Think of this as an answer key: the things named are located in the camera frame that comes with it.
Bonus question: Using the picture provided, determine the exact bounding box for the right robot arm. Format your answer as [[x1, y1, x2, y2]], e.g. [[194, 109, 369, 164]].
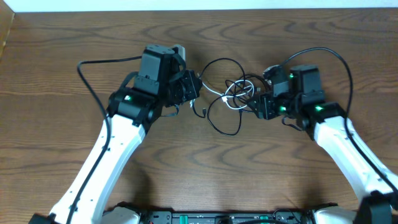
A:
[[248, 65, 397, 223]]

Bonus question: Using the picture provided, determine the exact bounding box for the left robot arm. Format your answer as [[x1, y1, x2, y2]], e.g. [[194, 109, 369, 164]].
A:
[[30, 44, 202, 224]]

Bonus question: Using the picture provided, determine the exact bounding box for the white usb cable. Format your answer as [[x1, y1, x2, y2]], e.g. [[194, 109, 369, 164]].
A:
[[189, 79, 256, 110]]

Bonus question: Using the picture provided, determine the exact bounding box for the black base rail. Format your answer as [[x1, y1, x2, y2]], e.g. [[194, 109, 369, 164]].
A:
[[102, 202, 340, 224]]

